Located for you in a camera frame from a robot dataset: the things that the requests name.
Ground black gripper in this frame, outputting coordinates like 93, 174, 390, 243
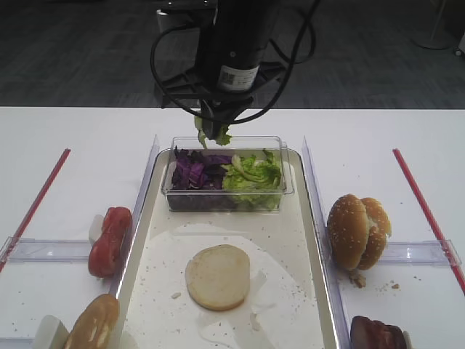
161, 21, 287, 140

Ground green lettuce leaf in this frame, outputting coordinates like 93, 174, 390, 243
194, 116, 232, 149

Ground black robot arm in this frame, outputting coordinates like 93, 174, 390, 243
150, 1, 287, 145

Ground green lettuce pile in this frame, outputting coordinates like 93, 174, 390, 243
222, 149, 281, 211

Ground white block behind tomato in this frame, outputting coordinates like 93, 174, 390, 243
89, 214, 104, 245

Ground tomato slices stack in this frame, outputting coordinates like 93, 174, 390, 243
88, 206, 132, 278

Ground dark red meat patties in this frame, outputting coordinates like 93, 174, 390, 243
350, 316, 407, 349

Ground white block behind meat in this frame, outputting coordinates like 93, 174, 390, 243
403, 331, 413, 349

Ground clear plastic salad container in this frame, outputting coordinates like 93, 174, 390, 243
161, 136, 294, 212

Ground purple cabbage pieces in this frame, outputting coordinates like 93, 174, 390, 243
167, 148, 235, 212

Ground bottom bun half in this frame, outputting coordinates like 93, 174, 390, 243
185, 244, 251, 311

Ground sesame bun top front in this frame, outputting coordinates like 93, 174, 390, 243
327, 193, 369, 270

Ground sesame bun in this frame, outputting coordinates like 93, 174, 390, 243
357, 198, 392, 270
327, 193, 369, 270

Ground sesame bun top rear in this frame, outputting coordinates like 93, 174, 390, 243
357, 198, 392, 270

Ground left red strip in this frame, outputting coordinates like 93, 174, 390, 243
0, 148, 71, 271

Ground red strip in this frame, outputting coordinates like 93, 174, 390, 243
0, 148, 71, 271
392, 148, 464, 292

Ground metal serving tray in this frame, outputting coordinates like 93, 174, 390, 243
111, 151, 339, 348

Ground right red strip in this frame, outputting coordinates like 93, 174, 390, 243
392, 148, 464, 292

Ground left upper acrylic crossbar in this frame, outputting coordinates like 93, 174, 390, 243
1, 237, 92, 262

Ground acrylic crossbar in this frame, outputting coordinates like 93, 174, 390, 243
378, 240, 461, 266
1, 237, 92, 262
0, 337, 33, 349

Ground right long acrylic divider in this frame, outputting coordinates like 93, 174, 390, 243
302, 137, 352, 348

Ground toasted bun bottom standing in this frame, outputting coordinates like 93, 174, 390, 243
63, 294, 119, 349

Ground right upper acrylic crossbar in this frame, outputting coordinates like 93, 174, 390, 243
378, 240, 461, 266

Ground white block behind bun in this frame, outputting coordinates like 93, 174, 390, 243
32, 315, 69, 349

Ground left lower acrylic crossbar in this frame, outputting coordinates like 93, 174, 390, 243
0, 337, 33, 349

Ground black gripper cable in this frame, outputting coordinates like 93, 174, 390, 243
150, 0, 322, 125

